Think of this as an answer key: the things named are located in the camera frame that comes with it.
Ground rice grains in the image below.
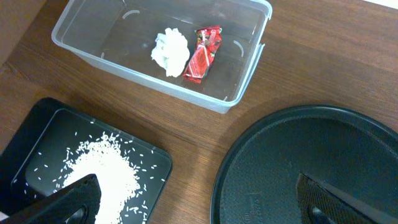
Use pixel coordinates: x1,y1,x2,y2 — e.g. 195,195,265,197
12,121,167,224

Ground clear plastic waste bin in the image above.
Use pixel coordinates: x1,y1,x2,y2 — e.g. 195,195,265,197
52,0,273,114

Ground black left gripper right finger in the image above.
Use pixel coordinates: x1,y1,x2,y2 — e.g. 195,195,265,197
295,173,397,224

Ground white tissue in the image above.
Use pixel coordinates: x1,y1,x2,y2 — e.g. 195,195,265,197
150,28,190,78

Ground red snack wrapper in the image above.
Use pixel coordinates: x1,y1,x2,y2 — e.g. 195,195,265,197
182,26,223,83

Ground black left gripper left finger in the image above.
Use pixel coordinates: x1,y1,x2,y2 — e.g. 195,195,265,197
1,174,101,224

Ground round black tray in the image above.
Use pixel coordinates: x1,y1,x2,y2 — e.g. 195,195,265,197
210,105,397,223

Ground rectangular black tray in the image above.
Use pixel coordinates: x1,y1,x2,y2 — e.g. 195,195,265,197
1,98,172,224

